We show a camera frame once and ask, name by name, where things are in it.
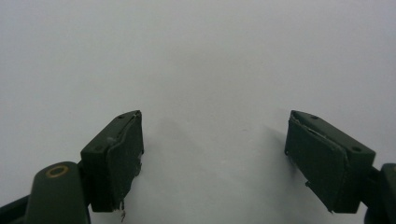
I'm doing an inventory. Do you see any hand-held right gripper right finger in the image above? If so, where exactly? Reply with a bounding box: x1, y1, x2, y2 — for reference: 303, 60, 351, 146
284, 109, 376, 215

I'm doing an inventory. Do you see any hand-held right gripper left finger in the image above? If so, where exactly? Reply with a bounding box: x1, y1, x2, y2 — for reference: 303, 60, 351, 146
79, 109, 145, 214

